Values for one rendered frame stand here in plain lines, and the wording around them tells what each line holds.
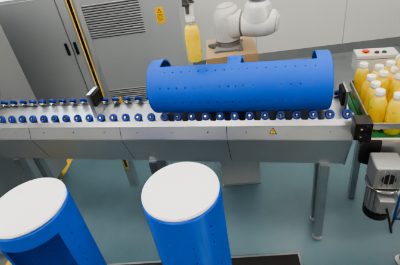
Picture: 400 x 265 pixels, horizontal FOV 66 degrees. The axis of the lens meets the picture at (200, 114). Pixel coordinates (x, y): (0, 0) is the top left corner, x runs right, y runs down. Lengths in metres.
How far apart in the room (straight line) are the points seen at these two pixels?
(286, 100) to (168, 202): 0.73
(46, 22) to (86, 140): 1.62
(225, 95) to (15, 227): 0.97
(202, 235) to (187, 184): 0.18
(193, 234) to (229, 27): 1.25
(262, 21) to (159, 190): 1.15
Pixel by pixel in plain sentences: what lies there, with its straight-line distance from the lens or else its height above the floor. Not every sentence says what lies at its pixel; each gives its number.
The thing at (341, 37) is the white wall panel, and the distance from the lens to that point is 4.66.
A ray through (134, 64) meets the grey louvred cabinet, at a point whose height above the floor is 0.72.
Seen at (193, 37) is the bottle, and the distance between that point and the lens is 1.40.
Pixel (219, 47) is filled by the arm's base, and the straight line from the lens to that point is 1.99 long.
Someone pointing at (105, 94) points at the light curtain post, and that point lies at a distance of 2.24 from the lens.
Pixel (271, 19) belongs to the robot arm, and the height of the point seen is 1.29.
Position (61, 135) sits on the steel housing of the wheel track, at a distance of 2.00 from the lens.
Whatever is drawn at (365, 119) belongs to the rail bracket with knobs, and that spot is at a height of 1.00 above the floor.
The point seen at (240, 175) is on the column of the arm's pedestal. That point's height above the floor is 0.10.
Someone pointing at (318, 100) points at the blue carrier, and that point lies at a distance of 1.48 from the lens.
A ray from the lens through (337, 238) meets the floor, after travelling 2.28.
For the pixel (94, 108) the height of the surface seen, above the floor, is 0.99.
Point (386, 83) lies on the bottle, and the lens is 1.71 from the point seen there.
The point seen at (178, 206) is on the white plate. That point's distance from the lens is 1.06.
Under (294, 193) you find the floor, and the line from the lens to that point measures 2.49.
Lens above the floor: 1.81
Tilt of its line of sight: 32 degrees down
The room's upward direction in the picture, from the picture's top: 9 degrees counter-clockwise
